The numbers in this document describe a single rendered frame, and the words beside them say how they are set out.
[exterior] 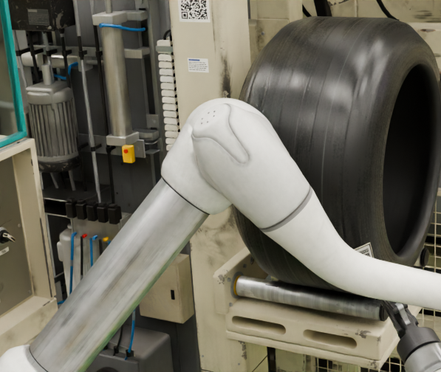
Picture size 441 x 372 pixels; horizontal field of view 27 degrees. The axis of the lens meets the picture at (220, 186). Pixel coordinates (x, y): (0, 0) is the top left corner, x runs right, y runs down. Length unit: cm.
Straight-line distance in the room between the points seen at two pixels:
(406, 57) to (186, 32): 47
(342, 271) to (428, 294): 14
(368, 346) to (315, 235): 61
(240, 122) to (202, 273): 91
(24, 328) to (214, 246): 46
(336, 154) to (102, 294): 50
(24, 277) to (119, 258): 61
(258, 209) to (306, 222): 8
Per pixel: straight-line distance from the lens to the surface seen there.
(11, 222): 203
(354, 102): 172
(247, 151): 130
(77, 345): 154
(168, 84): 206
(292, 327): 200
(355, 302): 194
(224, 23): 196
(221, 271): 202
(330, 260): 139
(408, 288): 144
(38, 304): 209
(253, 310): 203
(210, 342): 225
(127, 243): 150
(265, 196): 132
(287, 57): 181
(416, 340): 165
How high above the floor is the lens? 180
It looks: 20 degrees down
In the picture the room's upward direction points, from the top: 4 degrees counter-clockwise
